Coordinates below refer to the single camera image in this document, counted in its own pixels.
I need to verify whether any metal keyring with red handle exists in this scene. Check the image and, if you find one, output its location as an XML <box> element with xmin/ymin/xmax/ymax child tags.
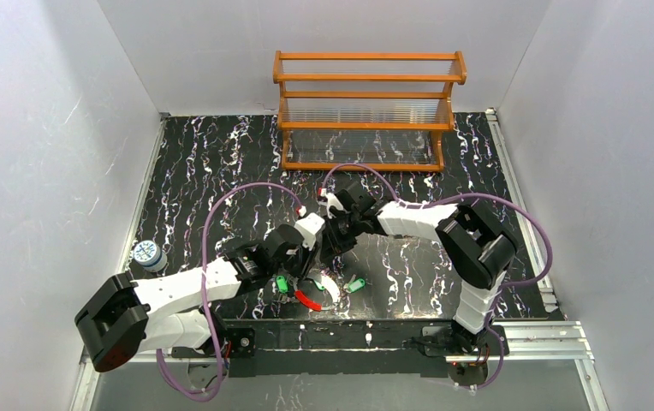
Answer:
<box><xmin>296</xmin><ymin>272</ymin><xmax>341</xmax><ymax>313</ymax></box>

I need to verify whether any green tag key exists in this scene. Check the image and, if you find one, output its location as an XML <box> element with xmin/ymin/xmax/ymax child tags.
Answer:
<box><xmin>343</xmin><ymin>278</ymin><xmax>366</xmax><ymax>294</ymax></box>
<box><xmin>275</xmin><ymin>275</ymin><xmax>298</xmax><ymax>304</ymax></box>

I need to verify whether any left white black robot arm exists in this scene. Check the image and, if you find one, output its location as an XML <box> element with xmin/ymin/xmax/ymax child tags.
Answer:
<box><xmin>74</xmin><ymin>213</ymin><xmax>324</xmax><ymax>372</ymax></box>

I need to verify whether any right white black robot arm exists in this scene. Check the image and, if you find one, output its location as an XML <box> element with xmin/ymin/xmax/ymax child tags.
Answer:
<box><xmin>318</xmin><ymin>183</ymin><xmax>518</xmax><ymax>336</ymax></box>

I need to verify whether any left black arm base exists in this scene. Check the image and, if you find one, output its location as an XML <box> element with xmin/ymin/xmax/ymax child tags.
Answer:
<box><xmin>170</xmin><ymin>320</ymin><xmax>256</xmax><ymax>360</ymax></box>

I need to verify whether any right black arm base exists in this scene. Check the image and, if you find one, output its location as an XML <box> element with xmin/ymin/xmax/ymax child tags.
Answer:
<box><xmin>404</xmin><ymin>321</ymin><xmax>510</xmax><ymax>388</ymax></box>

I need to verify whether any teal tag key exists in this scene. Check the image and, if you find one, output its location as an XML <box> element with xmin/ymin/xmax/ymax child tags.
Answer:
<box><xmin>312</xmin><ymin>280</ymin><xmax>325</xmax><ymax>291</ymax></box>

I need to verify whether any orange wooden shelf rack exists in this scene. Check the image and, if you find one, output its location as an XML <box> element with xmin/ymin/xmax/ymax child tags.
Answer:
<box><xmin>272</xmin><ymin>51</ymin><xmax>467</xmax><ymax>173</ymax></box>

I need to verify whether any small blue white jar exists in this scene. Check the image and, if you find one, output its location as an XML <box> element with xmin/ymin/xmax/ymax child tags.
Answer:
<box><xmin>131</xmin><ymin>240</ymin><xmax>168</xmax><ymax>273</ymax></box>

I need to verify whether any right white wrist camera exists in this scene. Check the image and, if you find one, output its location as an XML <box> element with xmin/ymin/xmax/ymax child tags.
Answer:
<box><xmin>317</xmin><ymin>188</ymin><xmax>345</xmax><ymax>219</ymax></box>

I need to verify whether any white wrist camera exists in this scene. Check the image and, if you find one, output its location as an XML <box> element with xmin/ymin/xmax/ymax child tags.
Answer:
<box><xmin>294</xmin><ymin>213</ymin><xmax>325</xmax><ymax>250</ymax></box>
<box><xmin>317</xmin><ymin>188</ymin><xmax>345</xmax><ymax>219</ymax></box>

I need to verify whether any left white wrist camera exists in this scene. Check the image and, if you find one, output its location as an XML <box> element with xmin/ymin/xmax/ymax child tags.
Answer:
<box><xmin>294</xmin><ymin>213</ymin><xmax>325</xmax><ymax>250</ymax></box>

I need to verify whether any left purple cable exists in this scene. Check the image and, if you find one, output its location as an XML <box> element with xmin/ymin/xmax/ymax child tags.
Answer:
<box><xmin>155</xmin><ymin>182</ymin><xmax>307</xmax><ymax>404</ymax></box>

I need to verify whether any purple cable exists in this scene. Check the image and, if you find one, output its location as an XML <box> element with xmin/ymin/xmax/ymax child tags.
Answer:
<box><xmin>155</xmin><ymin>182</ymin><xmax>307</xmax><ymax>404</ymax></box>
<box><xmin>321</xmin><ymin>163</ymin><xmax>555</xmax><ymax>391</ymax></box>

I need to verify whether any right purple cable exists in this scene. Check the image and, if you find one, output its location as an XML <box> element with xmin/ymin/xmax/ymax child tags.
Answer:
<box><xmin>321</xmin><ymin>163</ymin><xmax>555</xmax><ymax>391</ymax></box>

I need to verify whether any aluminium front rail frame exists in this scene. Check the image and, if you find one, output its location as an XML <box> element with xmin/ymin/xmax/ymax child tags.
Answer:
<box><xmin>71</xmin><ymin>319</ymin><xmax>608</xmax><ymax>410</ymax></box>

